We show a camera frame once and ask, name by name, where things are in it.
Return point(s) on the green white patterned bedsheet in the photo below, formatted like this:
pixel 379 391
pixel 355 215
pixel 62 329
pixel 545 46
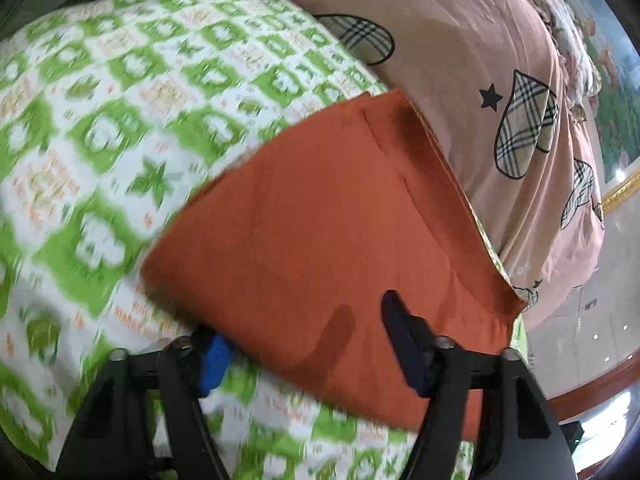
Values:
pixel 114 115

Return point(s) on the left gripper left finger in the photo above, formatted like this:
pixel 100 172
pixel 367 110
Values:
pixel 142 415

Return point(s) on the gold framed wall painting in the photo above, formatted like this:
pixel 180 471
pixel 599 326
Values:
pixel 616 108

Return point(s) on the orange cloth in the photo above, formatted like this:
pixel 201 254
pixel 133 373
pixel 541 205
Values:
pixel 289 255

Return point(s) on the pink heart pattern pillow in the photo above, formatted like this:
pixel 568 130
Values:
pixel 489 80

